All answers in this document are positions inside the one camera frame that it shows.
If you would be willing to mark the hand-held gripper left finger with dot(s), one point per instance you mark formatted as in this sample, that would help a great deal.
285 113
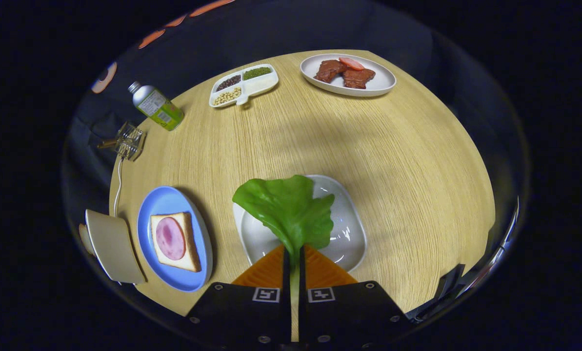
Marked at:
286 282

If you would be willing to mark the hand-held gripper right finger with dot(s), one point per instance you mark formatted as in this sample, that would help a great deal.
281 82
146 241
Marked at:
302 287

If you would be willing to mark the green lettuce leaf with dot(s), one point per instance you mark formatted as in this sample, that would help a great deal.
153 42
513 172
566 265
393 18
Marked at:
286 209

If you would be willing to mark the white square plate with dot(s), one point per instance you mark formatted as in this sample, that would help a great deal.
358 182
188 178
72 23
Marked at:
344 234

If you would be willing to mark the pink ham slice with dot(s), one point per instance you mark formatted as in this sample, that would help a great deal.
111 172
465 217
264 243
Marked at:
170 239

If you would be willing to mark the blue round plate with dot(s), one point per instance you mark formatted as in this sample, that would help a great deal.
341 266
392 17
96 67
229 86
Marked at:
173 200

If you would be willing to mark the white toaster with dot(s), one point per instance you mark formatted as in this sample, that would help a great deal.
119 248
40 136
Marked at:
115 248

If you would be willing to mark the white divided bean dish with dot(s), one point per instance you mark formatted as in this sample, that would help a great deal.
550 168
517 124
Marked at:
259 85

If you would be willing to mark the brown meat piece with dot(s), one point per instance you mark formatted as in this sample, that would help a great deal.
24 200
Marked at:
330 70
359 78

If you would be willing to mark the silver bottle green label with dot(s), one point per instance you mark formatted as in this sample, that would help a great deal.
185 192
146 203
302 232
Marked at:
156 107

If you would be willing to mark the white oval plate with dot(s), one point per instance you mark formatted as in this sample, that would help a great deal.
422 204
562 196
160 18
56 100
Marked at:
378 83

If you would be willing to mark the pink round food slice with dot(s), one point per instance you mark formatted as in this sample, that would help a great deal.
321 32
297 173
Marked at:
351 63

